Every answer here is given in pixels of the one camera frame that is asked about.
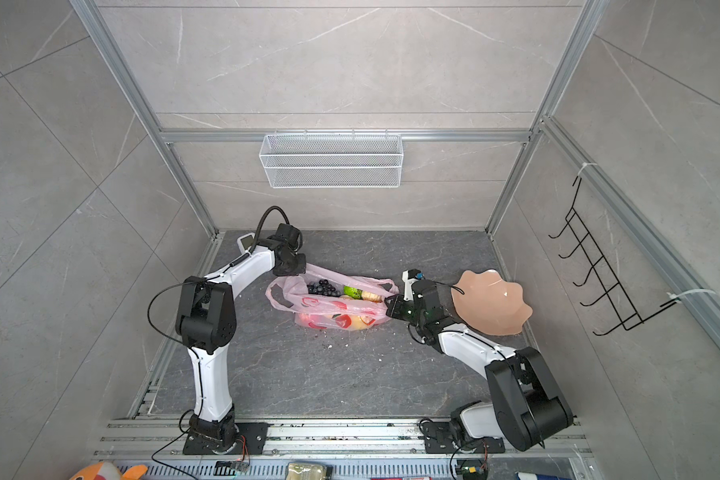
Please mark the small white digital clock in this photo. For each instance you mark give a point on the small white digital clock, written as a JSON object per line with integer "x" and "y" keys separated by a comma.
{"x": 246, "y": 243}

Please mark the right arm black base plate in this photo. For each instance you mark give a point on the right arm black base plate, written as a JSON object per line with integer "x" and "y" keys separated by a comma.
{"x": 446, "y": 438}

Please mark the pink scalloped plastic bowl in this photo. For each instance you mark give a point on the pink scalloped plastic bowl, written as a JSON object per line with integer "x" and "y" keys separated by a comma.
{"x": 489, "y": 304}

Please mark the orange plush toy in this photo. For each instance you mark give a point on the orange plush toy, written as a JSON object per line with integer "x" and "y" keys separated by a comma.
{"x": 109, "y": 471}

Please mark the aluminium mounting rail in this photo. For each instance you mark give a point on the aluminium mounting rail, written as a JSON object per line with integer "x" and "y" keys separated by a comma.
{"x": 360, "y": 448}

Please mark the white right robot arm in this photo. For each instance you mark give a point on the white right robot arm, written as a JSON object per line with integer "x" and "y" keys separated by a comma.
{"x": 526, "y": 405}

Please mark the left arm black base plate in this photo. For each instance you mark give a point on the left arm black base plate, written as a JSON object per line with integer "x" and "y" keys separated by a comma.
{"x": 226, "y": 438}

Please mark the black wire hook rack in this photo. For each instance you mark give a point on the black wire hook rack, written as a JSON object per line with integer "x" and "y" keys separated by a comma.
{"x": 601, "y": 272}

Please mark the black fake grapes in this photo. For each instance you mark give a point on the black fake grapes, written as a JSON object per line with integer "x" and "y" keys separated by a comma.
{"x": 324, "y": 287}

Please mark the pink plastic bag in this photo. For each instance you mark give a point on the pink plastic bag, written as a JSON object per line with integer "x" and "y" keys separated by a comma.
{"x": 290, "y": 294}

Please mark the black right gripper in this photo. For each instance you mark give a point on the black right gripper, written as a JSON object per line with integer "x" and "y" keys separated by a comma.
{"x": 395, "y": 309}

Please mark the beige fake potato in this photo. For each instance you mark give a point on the beige fake potato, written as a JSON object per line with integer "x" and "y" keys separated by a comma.
{"x": 369, "y": 296}

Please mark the white wire mesh basket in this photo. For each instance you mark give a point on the white wire mesh basket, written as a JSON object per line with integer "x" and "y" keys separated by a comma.
{"x": 336, "y": 160}

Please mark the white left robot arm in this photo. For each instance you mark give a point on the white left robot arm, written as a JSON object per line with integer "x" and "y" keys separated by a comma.
{"x": 206, "y": 323}

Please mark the green fake fruit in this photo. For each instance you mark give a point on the green fake fruit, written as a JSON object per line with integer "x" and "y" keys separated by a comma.
{"x": 352, "y": 292}

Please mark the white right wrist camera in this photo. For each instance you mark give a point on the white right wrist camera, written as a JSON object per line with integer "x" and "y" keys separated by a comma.
{"x": 409, "y": 278}

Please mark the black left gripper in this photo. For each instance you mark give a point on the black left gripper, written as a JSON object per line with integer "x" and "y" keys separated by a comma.
{"x": 301, "y": 266}

